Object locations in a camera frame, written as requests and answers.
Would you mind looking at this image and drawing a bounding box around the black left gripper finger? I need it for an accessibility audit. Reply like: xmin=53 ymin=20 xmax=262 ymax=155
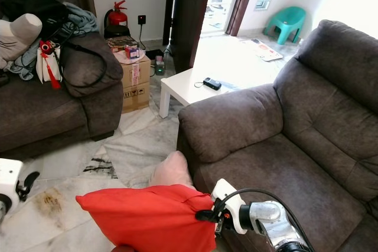
xmin=19 ymin=171 xmax=41 ymax=201

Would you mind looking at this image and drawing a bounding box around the red fabric pillow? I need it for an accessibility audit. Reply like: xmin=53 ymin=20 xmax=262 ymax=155
xmin=75 ymin=184 xmax=218 ymax=252

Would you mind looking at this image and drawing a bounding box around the dark brown fabric sofa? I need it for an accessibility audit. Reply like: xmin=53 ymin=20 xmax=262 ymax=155
xmin=0 ymin=0 xmax=125 ymax=159

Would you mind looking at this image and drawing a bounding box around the brown fabric recliner sofa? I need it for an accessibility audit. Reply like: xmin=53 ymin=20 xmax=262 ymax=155
xmin=176 ymin=19 xmax=378 ymax=252

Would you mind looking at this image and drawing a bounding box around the small dark floor charger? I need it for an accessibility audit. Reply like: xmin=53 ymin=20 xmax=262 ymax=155
xmin=148 ymin=48 xmax=167 ymax=77

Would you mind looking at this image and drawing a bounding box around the pale pink cushion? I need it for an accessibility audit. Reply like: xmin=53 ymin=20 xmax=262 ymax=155
xmin=148 ymin=150 xmax=194 ymax=189

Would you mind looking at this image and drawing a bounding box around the white pouch with red tassel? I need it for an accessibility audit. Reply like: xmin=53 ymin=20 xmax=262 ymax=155
xmin=35 ymin=40 xmax=63 ymax=90

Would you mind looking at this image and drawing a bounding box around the white low table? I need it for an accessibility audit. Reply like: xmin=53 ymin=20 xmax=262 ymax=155
xmin=158 ymin=32 xmax=302 ymax=119

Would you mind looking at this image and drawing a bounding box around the small black phone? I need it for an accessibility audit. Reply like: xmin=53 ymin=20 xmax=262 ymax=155
xmin=203 ymin=77 xmax=222 ymax=91

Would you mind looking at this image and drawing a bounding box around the brown cardboard box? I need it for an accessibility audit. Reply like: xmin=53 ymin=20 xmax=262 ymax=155
xmin=121 ymin=54 xmax=152 ymax=114

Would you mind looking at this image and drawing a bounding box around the grey plush toy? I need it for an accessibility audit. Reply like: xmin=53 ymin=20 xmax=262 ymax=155
xmin=0 ymin=13 xmax=43 ymax=70

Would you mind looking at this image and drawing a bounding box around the small red blue packet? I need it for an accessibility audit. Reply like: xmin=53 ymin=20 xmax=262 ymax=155
xmin=125 ymin=44 xmax=142 ymax=60

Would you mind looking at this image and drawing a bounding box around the dark patterned flat box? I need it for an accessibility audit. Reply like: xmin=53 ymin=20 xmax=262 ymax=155
xmin=107 ymin=35 xmax=136 ymax=49

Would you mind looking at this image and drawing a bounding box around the blue grey cloth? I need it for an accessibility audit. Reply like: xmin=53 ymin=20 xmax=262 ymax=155
xmin=12 ymin=1 xmax=100 ymax=81

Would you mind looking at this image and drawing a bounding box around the white printed board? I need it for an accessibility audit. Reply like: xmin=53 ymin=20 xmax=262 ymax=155
xmin=241 ymin=37 xmax=284 ymax=63

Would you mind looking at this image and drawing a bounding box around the red fire extinguisher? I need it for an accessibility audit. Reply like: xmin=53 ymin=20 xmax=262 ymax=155
xmin=103 ymin=0 xmax=129 ymax=37

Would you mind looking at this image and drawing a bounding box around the dark brown door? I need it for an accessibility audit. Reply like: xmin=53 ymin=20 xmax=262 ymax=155
xmin=168 ymin=0 xmax=215 ymax=74

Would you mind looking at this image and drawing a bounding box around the teal plastic stool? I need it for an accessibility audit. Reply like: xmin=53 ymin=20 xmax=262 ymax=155
xmin=264 ymin=5 xmax=308 ymax=45

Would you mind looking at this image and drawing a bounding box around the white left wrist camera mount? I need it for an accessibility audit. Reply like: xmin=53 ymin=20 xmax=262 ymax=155
xmin=0 ymin=158 xmax=24 ymax=205

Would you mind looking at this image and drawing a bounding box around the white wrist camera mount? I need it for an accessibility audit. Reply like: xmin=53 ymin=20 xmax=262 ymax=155
xmin=210 ymin=178 xmax=243 ymax=234
xmin=0 ymin=158 xmax=24 ymax=205

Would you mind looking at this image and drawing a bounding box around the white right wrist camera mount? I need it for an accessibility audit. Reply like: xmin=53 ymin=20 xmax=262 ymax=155
xmin=210 ymin=178 xmax=243 ymax=234

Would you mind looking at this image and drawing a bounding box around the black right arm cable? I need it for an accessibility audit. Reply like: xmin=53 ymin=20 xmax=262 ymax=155
xmin=219 ymin=188 xmax=302 ymax=244

